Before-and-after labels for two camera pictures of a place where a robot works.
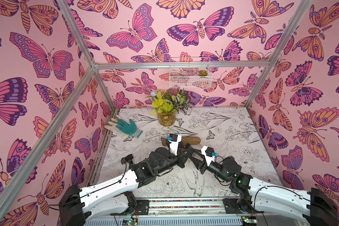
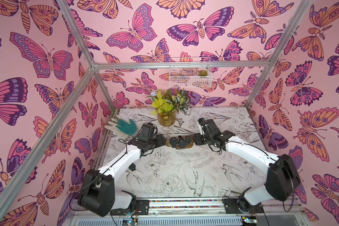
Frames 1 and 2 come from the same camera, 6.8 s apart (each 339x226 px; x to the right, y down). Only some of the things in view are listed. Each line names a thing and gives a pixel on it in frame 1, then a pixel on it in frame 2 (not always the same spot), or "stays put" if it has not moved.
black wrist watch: (188, 149) to (188, 140)
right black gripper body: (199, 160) to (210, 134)
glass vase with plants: (166, 104) stays put
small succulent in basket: (203, 73) stays put
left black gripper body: (180, 162) to (156, 142)
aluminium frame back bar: (185, 65) stays put
